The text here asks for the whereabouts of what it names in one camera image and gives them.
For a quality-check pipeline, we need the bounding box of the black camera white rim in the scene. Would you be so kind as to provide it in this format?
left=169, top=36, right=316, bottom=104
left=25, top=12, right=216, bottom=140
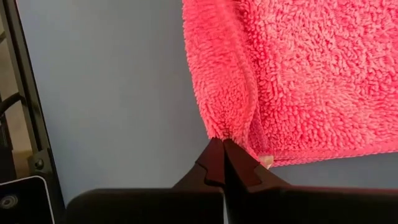
left=0, top=175, right=53, bottom=224

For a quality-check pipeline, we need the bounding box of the black cable sleeve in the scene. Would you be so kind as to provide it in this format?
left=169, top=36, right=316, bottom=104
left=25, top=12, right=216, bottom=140
left=0, top=91, right=27, bottom=118

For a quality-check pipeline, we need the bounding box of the black metal table frame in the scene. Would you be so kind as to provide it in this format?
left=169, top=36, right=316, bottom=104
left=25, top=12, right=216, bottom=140
left=0, top=0, right=68, bottom=224

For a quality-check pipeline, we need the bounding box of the blue-grey table mat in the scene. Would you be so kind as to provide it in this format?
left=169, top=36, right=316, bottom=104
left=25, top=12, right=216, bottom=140
left=15, top=0, right=398, bottom=206

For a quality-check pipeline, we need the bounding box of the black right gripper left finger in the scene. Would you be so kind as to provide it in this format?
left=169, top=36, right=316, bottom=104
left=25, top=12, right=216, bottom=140
left=65, top=138, right=226, bottom=224

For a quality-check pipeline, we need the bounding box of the wooden table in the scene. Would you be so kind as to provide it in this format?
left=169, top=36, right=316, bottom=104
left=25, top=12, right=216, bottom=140
left=0, top=15, right=35, bottom=180

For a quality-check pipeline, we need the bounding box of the pink terry towel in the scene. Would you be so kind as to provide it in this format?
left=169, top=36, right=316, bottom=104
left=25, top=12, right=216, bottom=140
left=182, top=0, right=398, bottom=169

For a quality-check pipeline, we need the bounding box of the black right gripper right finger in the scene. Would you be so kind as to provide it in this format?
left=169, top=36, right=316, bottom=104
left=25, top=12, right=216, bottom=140
left=223, top=139, right=398, bottom=224

